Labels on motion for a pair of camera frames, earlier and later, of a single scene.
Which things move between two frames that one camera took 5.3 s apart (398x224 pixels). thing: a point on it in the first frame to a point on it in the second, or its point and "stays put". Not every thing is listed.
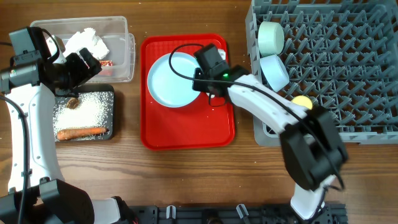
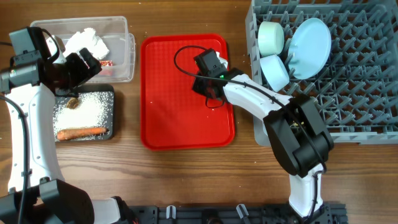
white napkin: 86,40 stays put
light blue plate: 169,88 to 310,49
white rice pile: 95,110 stays put
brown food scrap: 73,102 stays put
